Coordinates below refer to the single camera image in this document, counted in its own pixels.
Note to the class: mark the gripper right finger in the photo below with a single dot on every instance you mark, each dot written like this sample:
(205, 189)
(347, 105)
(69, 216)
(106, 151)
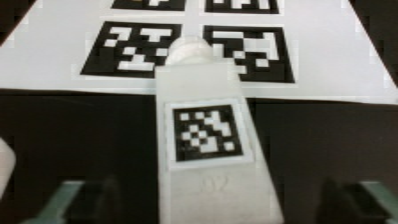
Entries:
(358, 203)

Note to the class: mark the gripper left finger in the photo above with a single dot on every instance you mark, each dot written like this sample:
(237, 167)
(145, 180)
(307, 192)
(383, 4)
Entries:
(83, 204)

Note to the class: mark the white chair leg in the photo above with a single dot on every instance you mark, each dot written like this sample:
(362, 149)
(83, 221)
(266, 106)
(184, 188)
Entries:
(216, 188)

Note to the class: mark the white marker base sheet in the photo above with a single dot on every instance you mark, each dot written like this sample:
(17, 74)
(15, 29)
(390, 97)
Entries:
(90, 44)

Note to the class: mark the white chair back frame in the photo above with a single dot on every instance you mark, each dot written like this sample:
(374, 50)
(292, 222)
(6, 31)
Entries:
(8, 162)

